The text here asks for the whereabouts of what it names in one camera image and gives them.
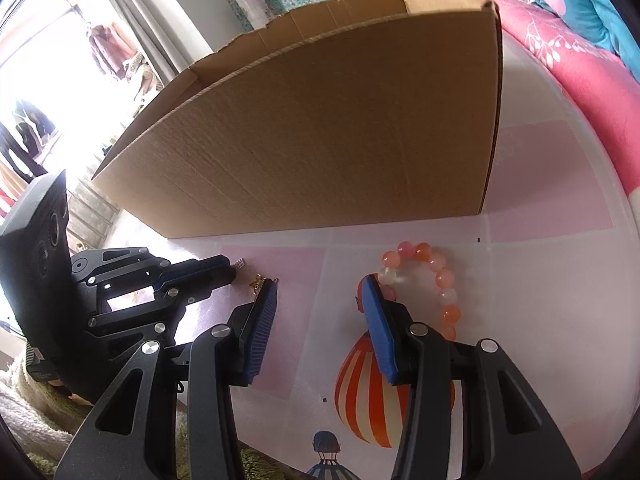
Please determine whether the orange pink bead bracelet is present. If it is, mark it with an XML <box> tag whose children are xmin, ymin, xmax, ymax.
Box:
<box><xmin>370</xmin><ymin>241</ymin><xmax>462</xmax><ymax>343</ymax></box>

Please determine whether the hanging pink jacket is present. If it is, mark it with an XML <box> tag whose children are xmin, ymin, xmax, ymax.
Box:
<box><xmin>85</xmin><ymin>22</ymin><xmax>138</xmax><ymax>78</ymax></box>

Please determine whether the white patterned paper roll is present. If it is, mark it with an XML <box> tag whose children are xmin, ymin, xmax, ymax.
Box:
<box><xmin>236</xmin><ymin>0</ymin><xmax>275</xmax><ymax>31</ymax></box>

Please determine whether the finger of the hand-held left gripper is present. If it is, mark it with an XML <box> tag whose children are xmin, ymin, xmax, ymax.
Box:
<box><xmin>72</xmin><ymin>246</ymin><xmax>236</xmax><ymax>286</ymax></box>
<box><xmin>87</xmin><ymin>272</ymin><xmax>236</xmax><ymax>342</ymax></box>

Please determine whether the blue patterned quilt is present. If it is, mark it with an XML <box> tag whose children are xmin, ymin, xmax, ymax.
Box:
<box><xmin>520</xmin><ymin>0</ymin><xmax>640</xmax><ymax>81</ymax></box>

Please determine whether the metal window railing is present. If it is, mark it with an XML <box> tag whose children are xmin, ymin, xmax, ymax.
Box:
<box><xmin>65</xmin><ymin>180</ymin><xmax>121</xmax><ymax>251</ymax></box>

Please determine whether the brown cardboard box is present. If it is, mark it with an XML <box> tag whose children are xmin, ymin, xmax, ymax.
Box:
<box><xmin>91</xmin><ymin>0</ymin><xmax>503</xmax><ymax>240</ymax></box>

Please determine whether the white and green fleece garment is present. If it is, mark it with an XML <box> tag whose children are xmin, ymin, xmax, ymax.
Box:
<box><xmin>0</xmin><ymin>350</ymin><xmax>273</xmax><ymax>480</ymax></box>

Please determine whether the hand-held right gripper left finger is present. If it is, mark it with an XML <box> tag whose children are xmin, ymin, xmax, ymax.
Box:
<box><xmin>52</xmin><ymin>277</ymin><xmax>279</xmax><ymax>480</ymax></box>

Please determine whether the grey curtain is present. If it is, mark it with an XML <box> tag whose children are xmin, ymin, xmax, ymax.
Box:
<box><xmin>87</xmin><ymin>0</ymin><xmax>241</xmax><ymax>91</ymax></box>

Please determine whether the pink floral blanket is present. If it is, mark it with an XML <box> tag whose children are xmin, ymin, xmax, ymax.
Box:
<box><xmin>445</xmin><ymin>0</ymin><xmax>640</xmax><ymax>196</ymax></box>

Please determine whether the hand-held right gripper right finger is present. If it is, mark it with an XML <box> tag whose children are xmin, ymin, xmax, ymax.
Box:
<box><xmin>361</xmin><ymin>275</ymin><xmax>583</xmax><ymax>480</ymax></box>

